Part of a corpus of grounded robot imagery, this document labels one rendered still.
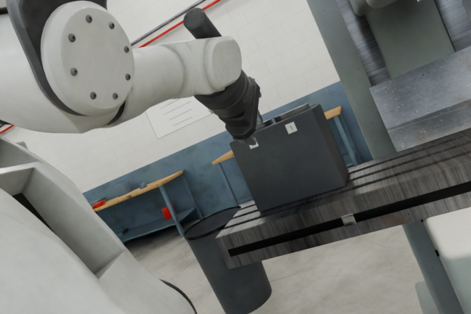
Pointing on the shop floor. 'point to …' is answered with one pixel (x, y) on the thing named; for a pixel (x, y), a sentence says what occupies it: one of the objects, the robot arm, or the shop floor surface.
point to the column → (392, 69)
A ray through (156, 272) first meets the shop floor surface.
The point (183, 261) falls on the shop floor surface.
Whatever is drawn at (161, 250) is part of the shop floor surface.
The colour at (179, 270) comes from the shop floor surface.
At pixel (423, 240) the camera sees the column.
